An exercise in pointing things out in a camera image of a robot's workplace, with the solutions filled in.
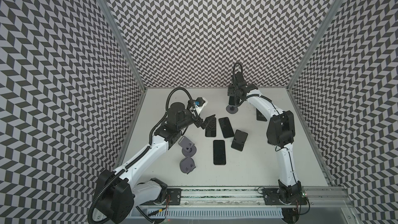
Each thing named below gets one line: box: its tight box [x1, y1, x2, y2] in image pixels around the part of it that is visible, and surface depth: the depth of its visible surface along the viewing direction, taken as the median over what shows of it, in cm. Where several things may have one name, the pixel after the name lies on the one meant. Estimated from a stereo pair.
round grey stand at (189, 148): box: [178, 135, 197, 158], surface depth 84 cm
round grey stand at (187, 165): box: [179, 156, 197, 175], surface depth 80 cm
